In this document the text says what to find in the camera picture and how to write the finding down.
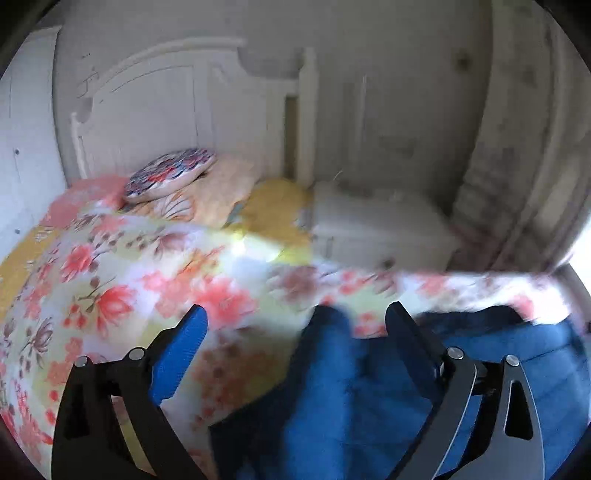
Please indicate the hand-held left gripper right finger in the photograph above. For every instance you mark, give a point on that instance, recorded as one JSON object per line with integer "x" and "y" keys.
{"x": 411, "y": 341}

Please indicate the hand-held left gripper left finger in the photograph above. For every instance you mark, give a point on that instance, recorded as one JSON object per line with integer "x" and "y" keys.
{"x": 178, "y": 360}

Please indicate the blue puffer jacket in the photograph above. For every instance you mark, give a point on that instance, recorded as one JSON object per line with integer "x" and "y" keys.
{"x": 332, "y": 392}

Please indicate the floral quilt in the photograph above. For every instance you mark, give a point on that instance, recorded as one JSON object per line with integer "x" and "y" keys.
{"x": 115, "y": 286}

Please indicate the white nightstand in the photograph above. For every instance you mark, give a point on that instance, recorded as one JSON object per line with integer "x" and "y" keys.
{"x": 378, "y": 221}

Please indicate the cream pillow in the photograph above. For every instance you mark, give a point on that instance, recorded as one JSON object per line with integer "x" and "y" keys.
{"x": 221, "y": 184}

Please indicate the yellow flowered bedsheet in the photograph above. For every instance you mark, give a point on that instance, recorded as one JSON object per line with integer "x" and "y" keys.
{"x": 277, "y": 203}

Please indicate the patterned round pillow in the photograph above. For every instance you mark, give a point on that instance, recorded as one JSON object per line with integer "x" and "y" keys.
{"x": 171, "y": 173}

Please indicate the pink pillow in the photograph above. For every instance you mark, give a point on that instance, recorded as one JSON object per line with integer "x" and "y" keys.
{"x": 87, "y": 194}

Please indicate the sailboat print curtain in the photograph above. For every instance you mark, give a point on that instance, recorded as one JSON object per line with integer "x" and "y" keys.
{"x": 508, "y": 161}

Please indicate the white bed headboard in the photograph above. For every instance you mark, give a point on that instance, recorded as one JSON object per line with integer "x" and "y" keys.
{"x": 161, "y": 106}

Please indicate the white wardrobe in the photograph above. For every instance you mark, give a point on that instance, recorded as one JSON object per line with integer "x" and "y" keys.
{"x": 27, "y": 138}

